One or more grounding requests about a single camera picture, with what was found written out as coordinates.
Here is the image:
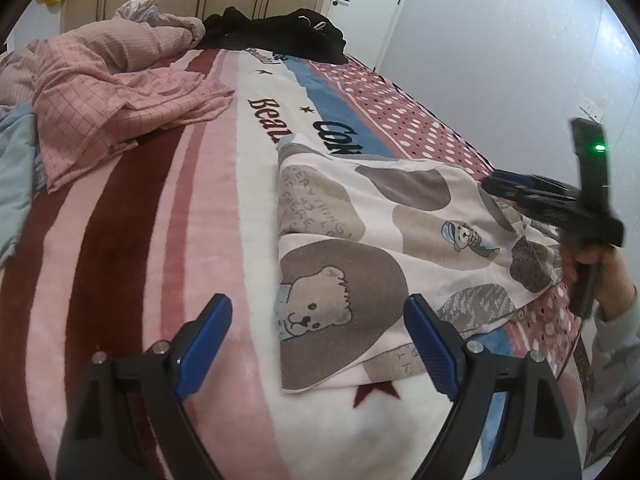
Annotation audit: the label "striped dotted printed blanket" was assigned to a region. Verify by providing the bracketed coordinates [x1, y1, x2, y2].
[0, 45, 591, 480]

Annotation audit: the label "floral pillow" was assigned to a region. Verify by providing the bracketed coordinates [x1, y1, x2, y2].
[114, 0, 163, 23]

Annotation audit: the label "pink checked quilt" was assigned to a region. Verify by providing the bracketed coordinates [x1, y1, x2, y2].
[0, 12, 236, 266]

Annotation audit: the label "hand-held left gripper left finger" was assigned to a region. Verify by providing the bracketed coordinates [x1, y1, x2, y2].
[55, 294, 233, 480]

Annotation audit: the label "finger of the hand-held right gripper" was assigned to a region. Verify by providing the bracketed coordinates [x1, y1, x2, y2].
[481, 181, 582, 228]
[491, 170, 581, 198]

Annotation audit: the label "person's right forearm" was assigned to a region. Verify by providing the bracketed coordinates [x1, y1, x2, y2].
[575, 285, 640, 468]

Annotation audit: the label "white door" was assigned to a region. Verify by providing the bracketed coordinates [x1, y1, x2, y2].
[322, 0, 418, 68]

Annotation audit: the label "bear print pants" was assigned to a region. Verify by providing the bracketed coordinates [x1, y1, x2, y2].
[272, 132, 571, 393]

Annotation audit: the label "black clothes pile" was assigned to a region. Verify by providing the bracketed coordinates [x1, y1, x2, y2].
[195, 6, 348, 66]

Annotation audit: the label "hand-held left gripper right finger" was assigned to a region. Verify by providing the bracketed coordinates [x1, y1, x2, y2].
[405, 294, 583, 480]

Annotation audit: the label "person's right hand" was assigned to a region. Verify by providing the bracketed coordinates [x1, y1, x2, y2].
[560, 240, 638, 318]

